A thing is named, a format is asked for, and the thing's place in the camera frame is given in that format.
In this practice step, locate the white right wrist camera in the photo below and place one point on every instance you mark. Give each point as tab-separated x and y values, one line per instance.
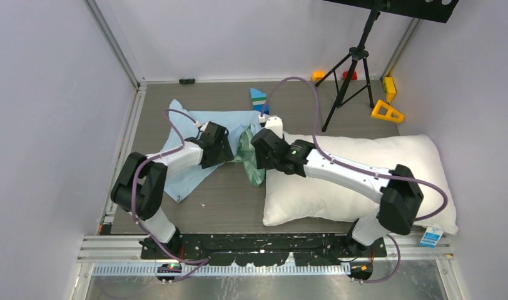
273	123

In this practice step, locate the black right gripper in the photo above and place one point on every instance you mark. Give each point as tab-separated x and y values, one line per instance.
262	162

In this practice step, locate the white pillow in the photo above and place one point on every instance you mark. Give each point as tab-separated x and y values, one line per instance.
341	194

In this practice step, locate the orange toy block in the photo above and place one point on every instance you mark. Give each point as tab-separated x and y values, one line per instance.
317	76

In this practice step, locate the red toy block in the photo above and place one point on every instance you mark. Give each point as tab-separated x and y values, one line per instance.
352	76

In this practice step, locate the black camera tripod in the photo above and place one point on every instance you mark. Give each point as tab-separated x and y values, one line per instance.
356	54

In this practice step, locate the small black wall clip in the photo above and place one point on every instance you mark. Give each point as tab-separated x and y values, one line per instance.
187	81

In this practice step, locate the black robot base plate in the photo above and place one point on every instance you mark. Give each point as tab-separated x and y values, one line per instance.
306	249

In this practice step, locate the black overhead panel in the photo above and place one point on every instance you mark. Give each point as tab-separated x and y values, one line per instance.
436	11

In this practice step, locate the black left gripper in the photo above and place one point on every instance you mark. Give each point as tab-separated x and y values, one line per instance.
224	155

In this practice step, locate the white slotted cable duct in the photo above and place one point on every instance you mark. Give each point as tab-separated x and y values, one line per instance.
176	270

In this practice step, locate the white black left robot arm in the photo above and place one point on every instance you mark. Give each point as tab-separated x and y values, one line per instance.
140	184

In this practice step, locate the yellow triangular toy block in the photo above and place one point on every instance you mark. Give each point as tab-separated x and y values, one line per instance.
384	111

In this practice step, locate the yellow rectangular toy block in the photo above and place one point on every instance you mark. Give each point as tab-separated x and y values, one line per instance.
389	88

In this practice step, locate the light blue green pillowcase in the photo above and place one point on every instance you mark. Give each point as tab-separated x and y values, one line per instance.
184	157

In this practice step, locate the blue green toy block stack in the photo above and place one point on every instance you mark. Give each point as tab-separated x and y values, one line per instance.
258	100

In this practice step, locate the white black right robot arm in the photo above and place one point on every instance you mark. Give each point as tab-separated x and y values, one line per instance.
394	190

